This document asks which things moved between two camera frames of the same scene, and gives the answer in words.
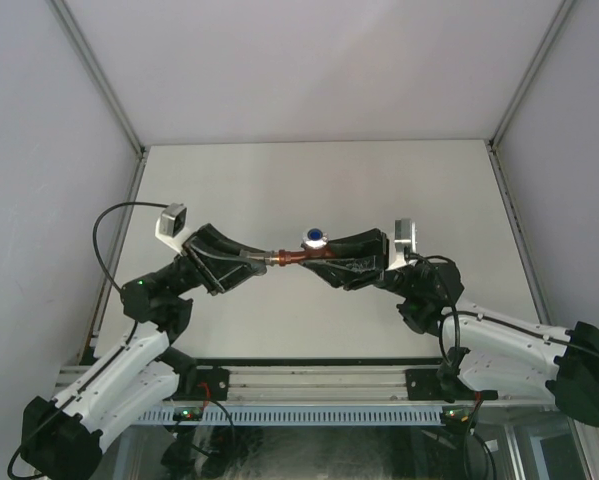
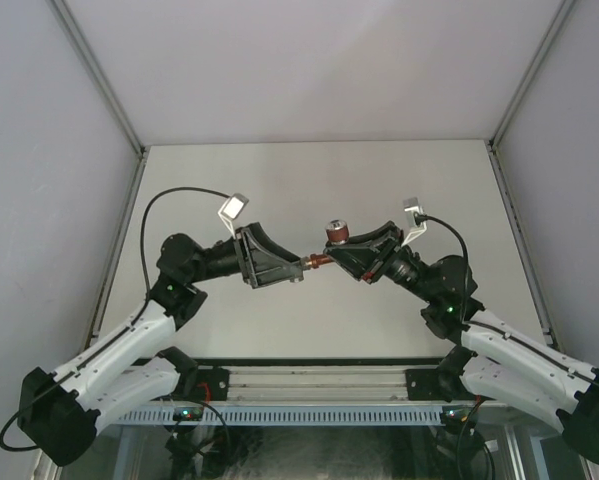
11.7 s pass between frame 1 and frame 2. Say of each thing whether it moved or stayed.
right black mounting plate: stayed
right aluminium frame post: stayed
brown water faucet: moved
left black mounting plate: stayed
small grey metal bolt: moved
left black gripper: moved
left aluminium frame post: stayed
